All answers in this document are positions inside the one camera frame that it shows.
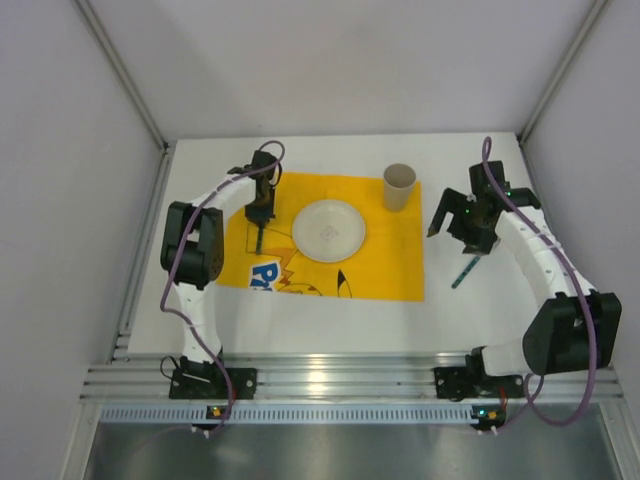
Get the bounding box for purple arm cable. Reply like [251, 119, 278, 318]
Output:
[159, 139, 286, 435]
[481, 136, 599, 431]

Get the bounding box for fork with teal handle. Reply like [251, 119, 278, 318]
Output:
[255, 223, 266, 255]

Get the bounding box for right aluminium corner post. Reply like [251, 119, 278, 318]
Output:
[516, 0, 611, 148]

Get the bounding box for cream round plate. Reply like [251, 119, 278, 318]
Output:
[292, 199, 366, 263]

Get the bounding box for beige paper cup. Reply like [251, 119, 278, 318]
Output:
[383, 163, 416, 212]

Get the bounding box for yellow cartoon print cloth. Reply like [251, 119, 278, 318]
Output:
[218, 172, 424, 302]

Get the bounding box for aluminium corner post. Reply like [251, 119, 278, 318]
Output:
[516, 0, 611, 148]
[74, 0, 169, 151]

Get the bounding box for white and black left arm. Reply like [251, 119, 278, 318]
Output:
[159, 145, 285, 373]

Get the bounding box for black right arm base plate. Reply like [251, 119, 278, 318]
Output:
[433, 367, 525, 402]

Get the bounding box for left aluminium corner post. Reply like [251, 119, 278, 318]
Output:
[74, 0, 169, 151]

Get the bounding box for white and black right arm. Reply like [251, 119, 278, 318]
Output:
[428, 161, 622, 377]

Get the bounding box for spoon with teal handle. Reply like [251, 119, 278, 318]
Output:
[451, 256, 481, 289]

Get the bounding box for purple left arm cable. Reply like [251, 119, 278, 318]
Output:
[159, 139, 286, 435]

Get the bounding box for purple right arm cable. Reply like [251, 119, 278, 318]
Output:
[481, 136, 599, 431]

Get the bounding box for perforated grey cable duct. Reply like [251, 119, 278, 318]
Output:
[100, 404, 504, 427]

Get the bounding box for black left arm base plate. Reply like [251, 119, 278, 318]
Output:
[169, 367, 258, 400]

